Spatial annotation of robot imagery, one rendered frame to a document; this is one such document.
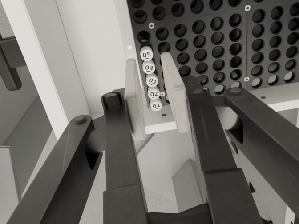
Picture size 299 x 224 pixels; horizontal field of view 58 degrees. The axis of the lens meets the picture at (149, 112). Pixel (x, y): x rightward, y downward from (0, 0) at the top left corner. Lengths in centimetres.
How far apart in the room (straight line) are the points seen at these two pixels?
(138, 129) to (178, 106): 3
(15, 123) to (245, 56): 62
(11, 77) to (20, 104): 58
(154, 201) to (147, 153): 39
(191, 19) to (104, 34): 11
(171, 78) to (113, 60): 19
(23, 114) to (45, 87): 55
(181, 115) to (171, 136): 122
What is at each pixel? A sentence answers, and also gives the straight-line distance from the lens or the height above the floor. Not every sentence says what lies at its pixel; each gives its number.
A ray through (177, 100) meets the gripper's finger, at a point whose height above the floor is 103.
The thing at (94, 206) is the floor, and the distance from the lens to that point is 175.
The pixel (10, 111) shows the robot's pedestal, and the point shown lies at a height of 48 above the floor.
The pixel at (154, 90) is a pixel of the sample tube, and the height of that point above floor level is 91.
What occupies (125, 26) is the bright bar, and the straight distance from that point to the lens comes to 32.
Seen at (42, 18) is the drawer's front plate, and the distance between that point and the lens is 28.
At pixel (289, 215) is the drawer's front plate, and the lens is 60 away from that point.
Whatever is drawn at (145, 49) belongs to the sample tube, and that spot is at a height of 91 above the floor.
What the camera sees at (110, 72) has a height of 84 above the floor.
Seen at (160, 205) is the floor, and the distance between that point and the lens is 175.
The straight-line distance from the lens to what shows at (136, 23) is 27.
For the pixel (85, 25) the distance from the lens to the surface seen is 34.
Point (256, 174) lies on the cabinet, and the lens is 78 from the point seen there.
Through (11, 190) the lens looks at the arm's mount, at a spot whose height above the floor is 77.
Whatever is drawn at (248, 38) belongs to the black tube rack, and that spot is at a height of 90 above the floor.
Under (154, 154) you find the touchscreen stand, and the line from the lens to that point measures 144.
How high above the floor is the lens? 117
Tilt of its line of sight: 61 degrees down
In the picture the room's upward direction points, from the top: 172 degrees clockwise
